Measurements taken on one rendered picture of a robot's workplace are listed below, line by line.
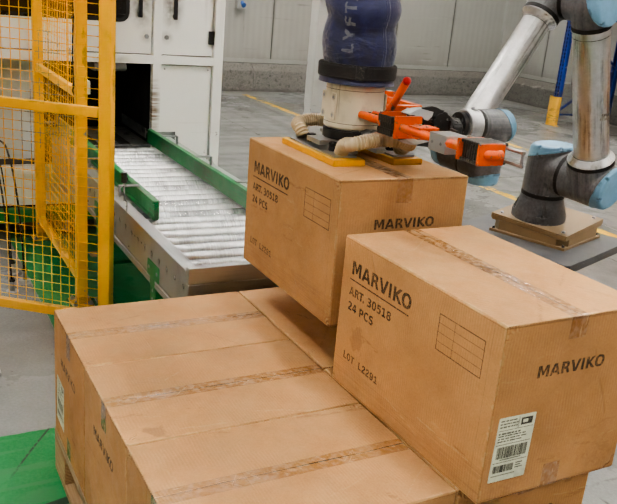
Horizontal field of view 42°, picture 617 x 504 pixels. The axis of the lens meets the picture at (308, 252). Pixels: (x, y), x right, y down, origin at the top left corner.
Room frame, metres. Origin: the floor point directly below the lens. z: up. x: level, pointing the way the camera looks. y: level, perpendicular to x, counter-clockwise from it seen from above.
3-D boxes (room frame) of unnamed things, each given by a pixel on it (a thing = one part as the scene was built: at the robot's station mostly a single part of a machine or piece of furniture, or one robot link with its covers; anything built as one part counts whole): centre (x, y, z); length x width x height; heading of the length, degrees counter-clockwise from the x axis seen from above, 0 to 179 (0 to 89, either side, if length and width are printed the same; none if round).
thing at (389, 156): (2.40, -0.18, 1.09); 0.34 x 0.10 x 0.05; 28
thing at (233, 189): (4.15, 0.60, 0.60); 1.60 x 0.10 x 0.09; 29
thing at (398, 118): (2.14, -0.21, 1.20); 0.10 x 0.08 x 0.06; 118
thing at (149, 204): (3.89, 1.06, 0.60); 1.60 x 0.10 x 0.09; 29
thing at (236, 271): (2.68, 0.09, 0.58); 0.70 x 0.03 x 0.06; 119
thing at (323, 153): (2.32, -0.01, 1.09); 0.34 x 0.10 x 0.05; 28
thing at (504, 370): (1.78, -0.41, 0.74); 0.60 x 0.40 x 0.40; 30
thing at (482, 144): (1.83, -0.37, 1.20); 0.08 x 0.07 x 0.05; 28
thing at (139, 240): (3.55, 0.94, 0.50); 2.31 x 0.05 x 0.19; 29
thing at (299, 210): (2.34, -0.10, 0.87); 0.60 x 0.40 x 0.40; 28
